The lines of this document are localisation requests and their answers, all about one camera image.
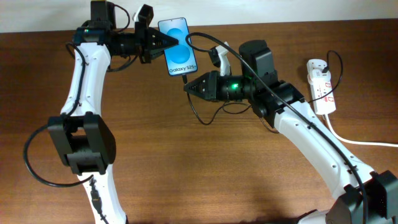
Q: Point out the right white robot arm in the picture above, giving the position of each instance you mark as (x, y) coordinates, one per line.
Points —
(362, 195)

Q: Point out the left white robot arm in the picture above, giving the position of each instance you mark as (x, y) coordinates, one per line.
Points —
(82, 139)

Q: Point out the white power strip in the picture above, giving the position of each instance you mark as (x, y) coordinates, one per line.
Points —
(320, 85)

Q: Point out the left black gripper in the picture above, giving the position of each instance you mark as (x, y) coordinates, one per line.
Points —
(145, 39)

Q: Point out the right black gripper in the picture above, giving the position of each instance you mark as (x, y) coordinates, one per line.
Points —
(216, 91)

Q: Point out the blue Galaxy smartphone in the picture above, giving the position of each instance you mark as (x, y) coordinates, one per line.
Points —
(180, 59)

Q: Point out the black charger plug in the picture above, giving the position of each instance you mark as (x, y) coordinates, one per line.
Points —
(325, 69)

